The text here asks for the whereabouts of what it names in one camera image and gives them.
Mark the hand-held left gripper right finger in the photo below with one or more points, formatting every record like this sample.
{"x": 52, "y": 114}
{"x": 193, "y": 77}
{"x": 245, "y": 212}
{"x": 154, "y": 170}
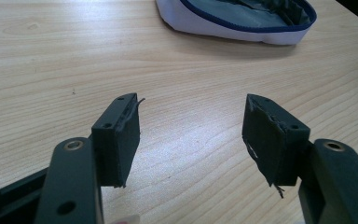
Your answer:
{"x": 276, "y": 146}

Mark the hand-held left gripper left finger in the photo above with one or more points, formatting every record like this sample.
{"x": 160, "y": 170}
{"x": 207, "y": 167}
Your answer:
{"x": 115, "y": 149}

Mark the white fabric basket blue trim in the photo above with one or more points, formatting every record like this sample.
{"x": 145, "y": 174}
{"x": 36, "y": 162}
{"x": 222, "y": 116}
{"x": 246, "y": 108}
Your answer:
{"x": 236, "y": 18}

